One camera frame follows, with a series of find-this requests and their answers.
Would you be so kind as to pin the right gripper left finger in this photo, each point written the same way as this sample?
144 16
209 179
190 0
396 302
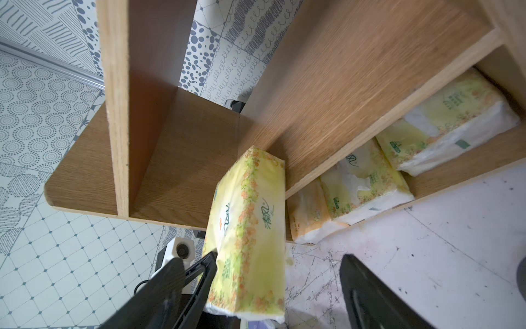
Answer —
174 298

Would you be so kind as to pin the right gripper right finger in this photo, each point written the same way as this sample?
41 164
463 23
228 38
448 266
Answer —
372 304

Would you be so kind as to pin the green tissue pack shelf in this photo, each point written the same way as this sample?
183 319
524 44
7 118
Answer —
247 230

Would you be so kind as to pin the yellow tissue pack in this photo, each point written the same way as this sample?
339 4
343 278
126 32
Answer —
310 220

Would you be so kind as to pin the wooden shelf unit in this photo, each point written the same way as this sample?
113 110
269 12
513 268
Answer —
344 71

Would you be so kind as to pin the green tissue pack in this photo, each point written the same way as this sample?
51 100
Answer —
363 185
463 115

